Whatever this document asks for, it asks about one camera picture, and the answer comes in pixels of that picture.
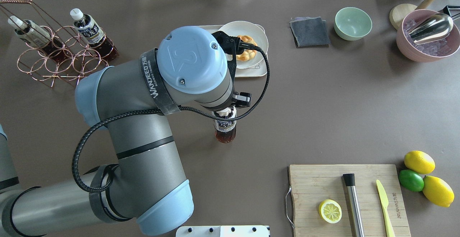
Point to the mint green bowl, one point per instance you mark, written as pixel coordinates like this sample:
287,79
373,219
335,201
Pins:
352,23

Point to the half lemon slice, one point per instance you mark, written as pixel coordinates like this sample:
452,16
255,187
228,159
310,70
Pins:
330,211

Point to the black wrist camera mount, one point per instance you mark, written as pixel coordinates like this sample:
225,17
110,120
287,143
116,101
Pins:
232,46

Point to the yellow plastic knife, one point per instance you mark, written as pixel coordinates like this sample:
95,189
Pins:
384,205

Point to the steel ice scoop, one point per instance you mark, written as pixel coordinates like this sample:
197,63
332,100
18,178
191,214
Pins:
437,26

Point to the yellow lemon lower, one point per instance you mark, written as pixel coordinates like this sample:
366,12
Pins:
438,191

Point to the pink bowl with ice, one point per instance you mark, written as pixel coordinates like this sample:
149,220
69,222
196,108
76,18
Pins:
429,52

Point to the grey folded cloth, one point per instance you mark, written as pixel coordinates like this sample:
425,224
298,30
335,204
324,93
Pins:
309,31

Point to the tea bottle front left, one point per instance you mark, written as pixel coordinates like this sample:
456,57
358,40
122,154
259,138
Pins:
93,35

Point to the yellow lemon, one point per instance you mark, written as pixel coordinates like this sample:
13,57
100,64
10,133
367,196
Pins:
419,162
438,191

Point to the tea bottle front right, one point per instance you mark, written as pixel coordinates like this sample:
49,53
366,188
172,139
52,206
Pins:
34,35

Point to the green lime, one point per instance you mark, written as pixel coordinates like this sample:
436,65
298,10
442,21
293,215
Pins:
411,180

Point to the copper wire bottle rack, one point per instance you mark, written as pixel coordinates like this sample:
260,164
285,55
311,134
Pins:
59,52

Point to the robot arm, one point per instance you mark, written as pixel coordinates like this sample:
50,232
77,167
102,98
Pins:
127,164

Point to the white round plate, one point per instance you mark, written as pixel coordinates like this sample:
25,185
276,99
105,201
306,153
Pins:
246,28

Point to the wooden cutting board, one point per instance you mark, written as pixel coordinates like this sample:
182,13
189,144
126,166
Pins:
311,184

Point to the yellow lemon upper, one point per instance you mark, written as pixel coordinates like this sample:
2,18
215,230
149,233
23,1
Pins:
419,162

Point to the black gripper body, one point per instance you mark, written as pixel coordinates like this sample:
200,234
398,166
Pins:
244,99

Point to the steel muddler rod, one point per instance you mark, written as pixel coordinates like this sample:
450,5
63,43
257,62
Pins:
354,208

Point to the white serving tray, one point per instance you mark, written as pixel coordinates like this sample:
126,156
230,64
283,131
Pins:
258,71

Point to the tea bottle white cap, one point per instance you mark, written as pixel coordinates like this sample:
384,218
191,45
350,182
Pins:
225,131

